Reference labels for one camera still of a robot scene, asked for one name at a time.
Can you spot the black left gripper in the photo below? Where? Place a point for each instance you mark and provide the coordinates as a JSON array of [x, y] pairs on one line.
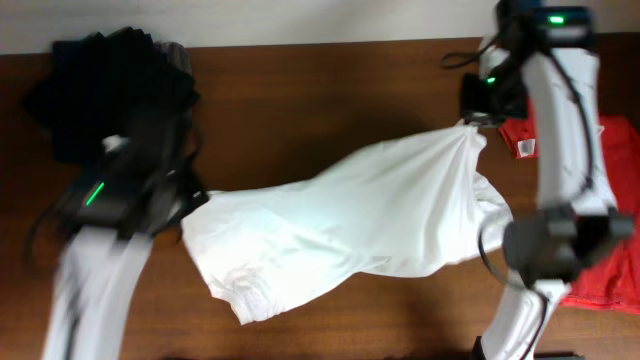
[[176, 201]]

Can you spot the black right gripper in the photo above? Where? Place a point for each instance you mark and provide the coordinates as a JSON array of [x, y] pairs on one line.
[[482, 112]]

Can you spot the white printed t-shirt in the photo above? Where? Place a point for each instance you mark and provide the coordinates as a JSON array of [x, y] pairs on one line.
[[399, 208]]

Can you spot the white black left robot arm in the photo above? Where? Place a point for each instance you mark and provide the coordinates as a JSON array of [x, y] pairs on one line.
[[143, 184]]

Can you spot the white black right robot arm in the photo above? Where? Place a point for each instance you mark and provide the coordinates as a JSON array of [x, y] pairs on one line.
[[542, 56]]

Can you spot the black folded garment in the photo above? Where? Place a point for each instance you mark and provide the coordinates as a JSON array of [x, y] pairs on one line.
[[95, 83]]

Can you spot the red lettered t-shirt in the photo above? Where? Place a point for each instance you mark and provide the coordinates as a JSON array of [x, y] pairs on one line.
[[609, 244]]

